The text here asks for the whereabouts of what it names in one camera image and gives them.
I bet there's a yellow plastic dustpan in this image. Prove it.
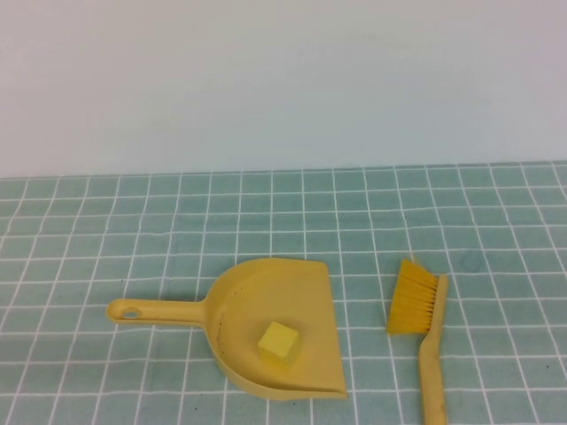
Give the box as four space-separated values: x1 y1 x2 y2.
106 259 347 402

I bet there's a yellow foam cube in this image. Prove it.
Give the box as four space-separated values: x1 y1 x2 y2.
256 321 302 368

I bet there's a yellow hand brush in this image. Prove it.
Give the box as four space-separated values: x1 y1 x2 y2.
385 252 450 425

